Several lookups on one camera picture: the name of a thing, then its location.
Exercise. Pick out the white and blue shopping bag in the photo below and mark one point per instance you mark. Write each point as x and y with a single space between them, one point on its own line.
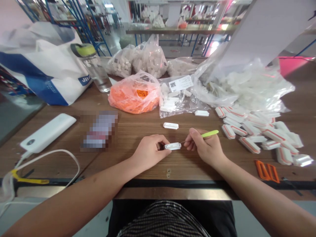
42 64

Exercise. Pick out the long background workbench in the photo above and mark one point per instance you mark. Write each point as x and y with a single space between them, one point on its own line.
182 29

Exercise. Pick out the pink plastic bin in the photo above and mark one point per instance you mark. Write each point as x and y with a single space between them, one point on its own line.
293 64

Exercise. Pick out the bag of orange seals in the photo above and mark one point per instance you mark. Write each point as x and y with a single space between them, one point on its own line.
134 95

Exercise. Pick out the person's right hand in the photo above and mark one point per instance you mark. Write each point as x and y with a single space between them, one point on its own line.
208 148

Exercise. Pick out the clear water bottle green lid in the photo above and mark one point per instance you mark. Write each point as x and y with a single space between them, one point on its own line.
95 68

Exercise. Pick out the white plastic connector housing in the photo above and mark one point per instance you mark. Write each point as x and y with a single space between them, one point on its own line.
173 146
202 113
170 125

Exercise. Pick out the large clear plastic bag heap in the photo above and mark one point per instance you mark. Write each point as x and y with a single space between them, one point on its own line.
247 84

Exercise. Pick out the white power bank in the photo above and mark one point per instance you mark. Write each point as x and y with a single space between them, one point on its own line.
48 133

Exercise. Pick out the clear bag of white parts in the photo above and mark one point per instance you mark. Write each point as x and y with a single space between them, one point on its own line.
150 58
181 66
121 63

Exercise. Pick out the pile of white orange-sealed housings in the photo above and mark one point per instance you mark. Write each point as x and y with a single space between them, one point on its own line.
264 135

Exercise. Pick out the blue metal shelf rack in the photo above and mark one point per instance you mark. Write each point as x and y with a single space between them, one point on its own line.
74 22

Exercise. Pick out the person's left hand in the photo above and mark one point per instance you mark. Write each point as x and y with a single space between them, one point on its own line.
145 150

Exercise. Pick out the clear bag of white housings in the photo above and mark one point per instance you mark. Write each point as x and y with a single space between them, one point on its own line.
179 96

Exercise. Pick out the white square pillar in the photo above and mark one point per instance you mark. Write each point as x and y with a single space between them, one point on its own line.
256 32

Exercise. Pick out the person's body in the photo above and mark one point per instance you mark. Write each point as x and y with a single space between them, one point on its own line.
172 218

